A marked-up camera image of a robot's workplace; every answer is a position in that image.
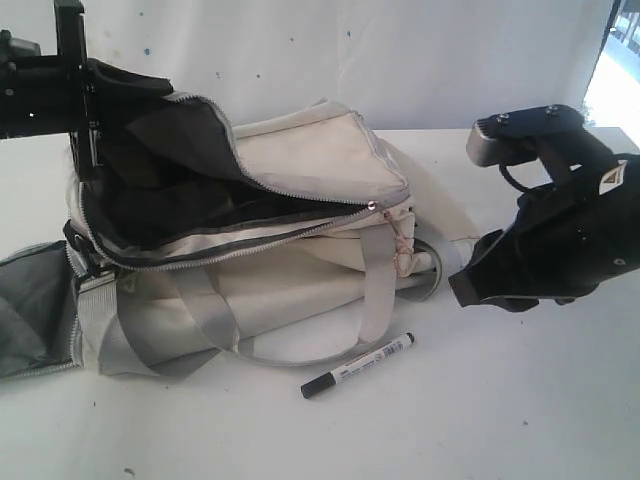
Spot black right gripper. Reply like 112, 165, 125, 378
449, 153, 639, 313

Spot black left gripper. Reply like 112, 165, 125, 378
1, 1, 174, 180

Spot black white marker pen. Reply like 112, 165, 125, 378
300, 332, 415, 399

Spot white canvas duffel bag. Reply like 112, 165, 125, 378
1, 93, 479, 379

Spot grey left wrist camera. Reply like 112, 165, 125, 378
0, 29, 41, 64

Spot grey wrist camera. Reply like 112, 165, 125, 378
0, 29, 41, 64
466, 104, 613, 167

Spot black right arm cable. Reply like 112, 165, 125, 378
497, 162, 556, 194

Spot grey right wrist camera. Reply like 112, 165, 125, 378
466, 104, 613, 167

